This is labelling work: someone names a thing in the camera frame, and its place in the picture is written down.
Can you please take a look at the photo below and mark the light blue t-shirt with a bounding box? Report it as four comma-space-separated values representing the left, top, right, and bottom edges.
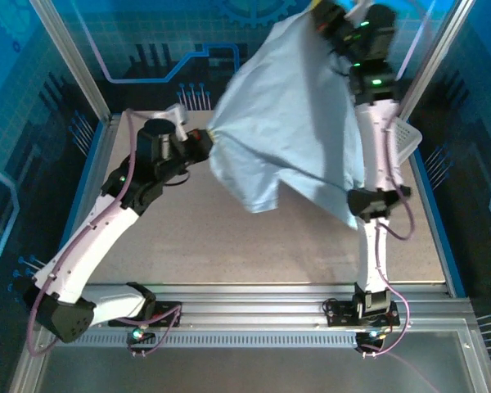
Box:
207, 10, 367, 230

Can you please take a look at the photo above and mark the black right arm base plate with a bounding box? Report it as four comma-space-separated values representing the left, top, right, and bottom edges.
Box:
322, 298, 401, 328

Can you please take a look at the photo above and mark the white plastic mesh basket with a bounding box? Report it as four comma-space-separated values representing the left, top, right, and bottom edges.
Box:
391, 116, 423, 165

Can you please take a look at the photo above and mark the aluminium frame rail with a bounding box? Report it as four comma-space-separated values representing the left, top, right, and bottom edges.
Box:
32, 282, 475, 333

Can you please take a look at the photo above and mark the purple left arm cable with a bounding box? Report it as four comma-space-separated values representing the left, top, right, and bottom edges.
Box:
26, 108, 185, 357

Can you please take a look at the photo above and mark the slotted grey cable duct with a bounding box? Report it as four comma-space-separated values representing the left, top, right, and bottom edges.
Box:
48, 332, 359, 349

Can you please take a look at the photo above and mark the aluminium frame post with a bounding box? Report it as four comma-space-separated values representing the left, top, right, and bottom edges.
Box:
396, 0, 478, 120
27, 0, 115, 124

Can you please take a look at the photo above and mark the black connector module with LED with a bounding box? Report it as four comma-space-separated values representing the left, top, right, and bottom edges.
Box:
354, 329, 388, 349
126, 327, 156, 346

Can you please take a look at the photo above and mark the blue table side trim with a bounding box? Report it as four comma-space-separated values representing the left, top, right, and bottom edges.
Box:
408, 118, 467, 298
43, 120, 107, 299

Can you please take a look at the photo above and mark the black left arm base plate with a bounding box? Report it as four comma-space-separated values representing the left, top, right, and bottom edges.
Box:
108, 300, 182, 328

